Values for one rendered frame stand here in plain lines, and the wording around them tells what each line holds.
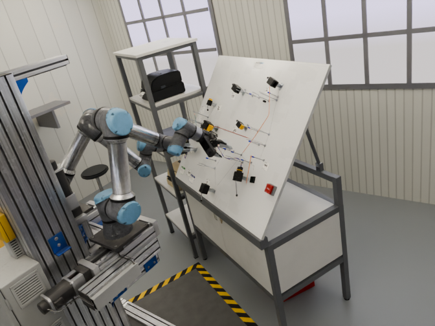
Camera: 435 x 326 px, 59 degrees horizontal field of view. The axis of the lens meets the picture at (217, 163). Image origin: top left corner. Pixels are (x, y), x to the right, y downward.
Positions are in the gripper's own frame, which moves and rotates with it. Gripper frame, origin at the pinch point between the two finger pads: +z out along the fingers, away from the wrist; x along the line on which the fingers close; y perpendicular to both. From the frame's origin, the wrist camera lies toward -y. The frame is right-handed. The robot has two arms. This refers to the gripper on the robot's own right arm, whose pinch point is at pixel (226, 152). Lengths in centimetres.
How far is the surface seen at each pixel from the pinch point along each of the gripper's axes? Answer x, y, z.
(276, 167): -13.9, -8.3, 25.1
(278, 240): 11, -37, 45
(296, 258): 15, -40, 66
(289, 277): 25, -47, 69
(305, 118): -42.6, 3.6, 20.0
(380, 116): -52, 96, 159
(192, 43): 5, 117, -9
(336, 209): -16, -18, 77
